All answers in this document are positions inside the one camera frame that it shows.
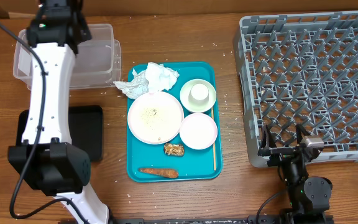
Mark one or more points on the large white plate with rice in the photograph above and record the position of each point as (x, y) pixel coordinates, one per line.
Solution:
(155, 118)

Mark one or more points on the small white cup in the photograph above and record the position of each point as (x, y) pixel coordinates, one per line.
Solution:
(199, 92)

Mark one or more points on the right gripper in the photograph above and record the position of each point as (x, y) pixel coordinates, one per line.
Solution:
(268, 148)

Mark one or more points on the brown cardboard backdrop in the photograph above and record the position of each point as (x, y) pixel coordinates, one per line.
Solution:
(165, 7)

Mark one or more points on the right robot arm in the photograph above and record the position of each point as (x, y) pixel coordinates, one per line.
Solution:
(309, 196)

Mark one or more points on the carrot piece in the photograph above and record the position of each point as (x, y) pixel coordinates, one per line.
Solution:
(168, 173)

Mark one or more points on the small white bowl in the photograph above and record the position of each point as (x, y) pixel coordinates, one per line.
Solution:
(198, 131)

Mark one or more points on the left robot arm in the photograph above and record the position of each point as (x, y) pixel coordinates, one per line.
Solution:
(46, 159)

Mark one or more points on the wooden chopstick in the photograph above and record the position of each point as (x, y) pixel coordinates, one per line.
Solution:
(214, 143)

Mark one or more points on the white tissue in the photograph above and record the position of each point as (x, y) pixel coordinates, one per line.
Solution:
(160, 77)
(135, 88)

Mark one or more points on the walnut food scrap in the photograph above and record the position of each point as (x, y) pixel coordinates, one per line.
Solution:
(174, 149)

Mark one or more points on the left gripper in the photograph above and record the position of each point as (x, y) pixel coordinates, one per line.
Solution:
(80, 20)

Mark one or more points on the black plastic tray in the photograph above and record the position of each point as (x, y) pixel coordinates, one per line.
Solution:
(86, 131)

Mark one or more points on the teal plastic serving tray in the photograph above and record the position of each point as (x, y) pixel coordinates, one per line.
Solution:
(194, 164)

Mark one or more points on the clear plastic waste bin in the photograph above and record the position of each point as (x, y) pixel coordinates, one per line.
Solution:
(98, 64)

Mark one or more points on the grey dishwasher rack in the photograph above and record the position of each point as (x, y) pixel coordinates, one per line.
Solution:
(300, 69)

